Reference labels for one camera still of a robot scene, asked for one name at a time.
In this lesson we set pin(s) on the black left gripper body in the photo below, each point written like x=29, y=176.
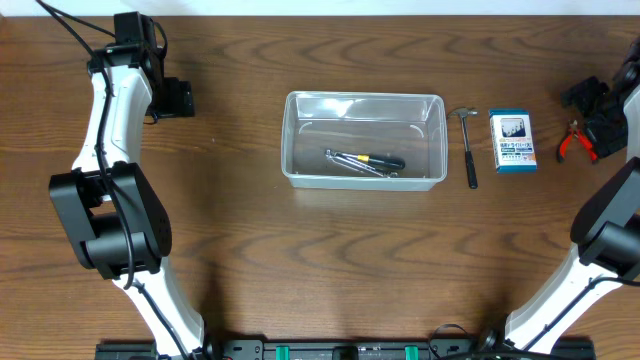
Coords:
x=176, y=98

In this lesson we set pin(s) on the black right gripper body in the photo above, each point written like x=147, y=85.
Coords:
x=584, y=93

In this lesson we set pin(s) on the silver wrench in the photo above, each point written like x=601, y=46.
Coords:
x=333, y=156

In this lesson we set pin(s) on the clear plastic container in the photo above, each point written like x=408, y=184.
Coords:
x=407, y=126

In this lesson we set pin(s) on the black yellow screwdriver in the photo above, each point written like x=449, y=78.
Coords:
x=375, y=160

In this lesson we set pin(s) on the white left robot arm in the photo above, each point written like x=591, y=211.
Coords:
x=112, y=217

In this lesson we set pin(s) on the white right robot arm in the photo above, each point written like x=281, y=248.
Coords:
x=604, y=254

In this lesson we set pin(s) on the blue screw box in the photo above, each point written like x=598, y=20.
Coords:
x=512, y=141

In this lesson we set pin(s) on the small metal hammer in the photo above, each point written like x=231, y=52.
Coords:
x=463, y=113

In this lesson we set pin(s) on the red handled pliers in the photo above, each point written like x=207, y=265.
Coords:
x=574, y=132

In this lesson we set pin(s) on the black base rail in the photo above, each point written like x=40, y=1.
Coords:
x=258, y=350

